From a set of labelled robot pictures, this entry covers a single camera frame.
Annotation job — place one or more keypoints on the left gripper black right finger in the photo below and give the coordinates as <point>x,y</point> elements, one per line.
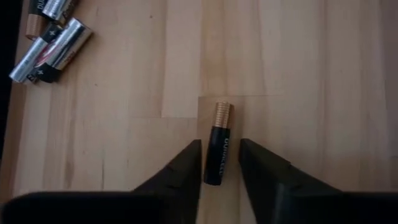
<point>295,202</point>

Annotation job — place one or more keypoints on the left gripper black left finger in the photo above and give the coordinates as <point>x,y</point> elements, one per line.
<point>155,205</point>

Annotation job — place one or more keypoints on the small black copper battery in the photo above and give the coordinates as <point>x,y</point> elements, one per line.
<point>219,146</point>

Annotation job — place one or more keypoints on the large silver Energizer battery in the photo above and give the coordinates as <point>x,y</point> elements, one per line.
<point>59,7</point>

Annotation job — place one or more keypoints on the large silver black battery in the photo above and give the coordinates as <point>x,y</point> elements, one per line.
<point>66,46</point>
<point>29,62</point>

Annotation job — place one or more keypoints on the large black copper battery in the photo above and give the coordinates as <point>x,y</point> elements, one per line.
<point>35,21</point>

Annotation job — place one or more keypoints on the black aluminium rig frame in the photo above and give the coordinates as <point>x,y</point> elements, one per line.
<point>6,77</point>

